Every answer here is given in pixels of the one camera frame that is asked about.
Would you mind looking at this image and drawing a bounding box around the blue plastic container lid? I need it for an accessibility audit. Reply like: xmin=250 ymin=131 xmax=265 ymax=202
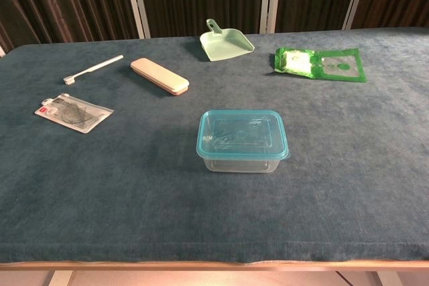
xmin=196 ymin=109 xmax=290 ymax=161

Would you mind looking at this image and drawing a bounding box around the clear plastic storage container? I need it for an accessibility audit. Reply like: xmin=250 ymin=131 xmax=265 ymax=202
xmin=200 ymin=154 xmax=281 ymax=174

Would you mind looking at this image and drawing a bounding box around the beige toothbrush case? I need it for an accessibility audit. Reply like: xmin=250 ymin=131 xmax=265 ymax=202
xmin=129 ymin=58 xmax=190 ymax=96

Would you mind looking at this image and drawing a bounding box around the mint green plastic dustpan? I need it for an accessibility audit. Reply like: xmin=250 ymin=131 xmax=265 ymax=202
xmin=199 ymin=18 xmax=255 ymax=62

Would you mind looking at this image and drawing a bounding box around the blue velvet table cloth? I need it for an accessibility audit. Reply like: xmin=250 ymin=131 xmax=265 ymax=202
xmin=0 ymin=26 xmax=429 ymax=263

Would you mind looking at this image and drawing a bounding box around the white toothbrush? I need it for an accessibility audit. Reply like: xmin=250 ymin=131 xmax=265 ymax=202
xmin=63 ymin=54 xmax=124 ymax=86

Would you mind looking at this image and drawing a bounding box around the green wet wipes pack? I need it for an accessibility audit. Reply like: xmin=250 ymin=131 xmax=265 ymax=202
xmin=269 ymin=47 xmax=368 ymax=84

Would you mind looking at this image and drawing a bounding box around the clear ruler set pouch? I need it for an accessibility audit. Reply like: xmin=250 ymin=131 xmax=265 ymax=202
xmin=34 ymin=93 xmax=114 ymax=134

